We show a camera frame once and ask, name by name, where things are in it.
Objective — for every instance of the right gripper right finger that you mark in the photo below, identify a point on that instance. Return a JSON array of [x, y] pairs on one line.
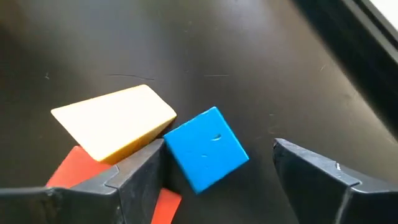
[[335, 199]]

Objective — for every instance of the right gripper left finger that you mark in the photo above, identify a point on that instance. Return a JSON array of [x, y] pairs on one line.
[[93, 205]]

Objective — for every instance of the red block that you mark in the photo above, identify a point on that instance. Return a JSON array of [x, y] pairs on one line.
[[74, 169]]

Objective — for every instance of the cream wedge block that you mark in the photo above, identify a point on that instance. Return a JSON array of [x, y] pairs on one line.
[[115, 121]]

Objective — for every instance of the blue cube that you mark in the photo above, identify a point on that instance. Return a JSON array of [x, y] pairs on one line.
[[205, 149]]

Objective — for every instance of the black table edge rail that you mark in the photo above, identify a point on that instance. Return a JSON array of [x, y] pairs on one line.
[[357, 37]]

